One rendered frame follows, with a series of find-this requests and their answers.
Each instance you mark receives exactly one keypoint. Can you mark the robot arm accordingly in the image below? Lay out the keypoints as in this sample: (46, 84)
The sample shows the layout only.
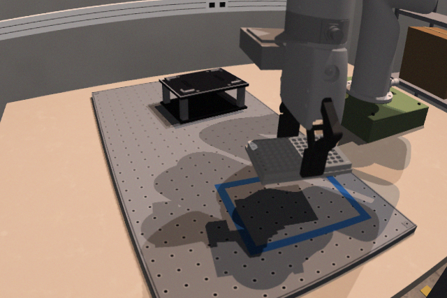
(325, 21)

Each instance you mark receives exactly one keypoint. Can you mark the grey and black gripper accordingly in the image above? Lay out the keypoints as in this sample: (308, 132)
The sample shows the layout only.
(314, 76)

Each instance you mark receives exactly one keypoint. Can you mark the blue tape rectangle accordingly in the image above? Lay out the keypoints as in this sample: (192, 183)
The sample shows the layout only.
(246, 237)

